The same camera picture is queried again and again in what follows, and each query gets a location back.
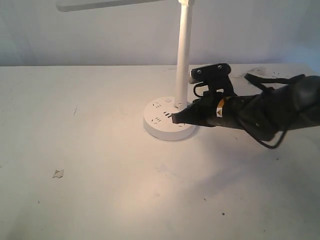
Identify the white desk lamp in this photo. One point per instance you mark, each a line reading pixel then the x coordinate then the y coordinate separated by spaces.
pixel 157 115

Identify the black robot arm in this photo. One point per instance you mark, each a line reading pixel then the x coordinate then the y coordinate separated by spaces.
pixel 295 105

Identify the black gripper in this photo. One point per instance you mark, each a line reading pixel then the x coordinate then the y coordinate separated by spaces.
pixel 235 112

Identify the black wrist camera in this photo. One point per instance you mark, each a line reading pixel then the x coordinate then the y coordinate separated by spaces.
pixel 215 76

